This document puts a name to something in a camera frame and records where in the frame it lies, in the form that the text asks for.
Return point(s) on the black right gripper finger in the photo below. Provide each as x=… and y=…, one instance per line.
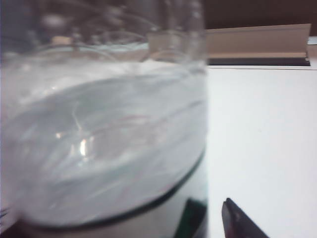
x=237, y=225

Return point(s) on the clear water bottle red label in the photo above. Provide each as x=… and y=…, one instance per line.
x=99, y=124

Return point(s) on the brown fabric desk partition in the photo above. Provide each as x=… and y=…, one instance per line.
x=260, y=12

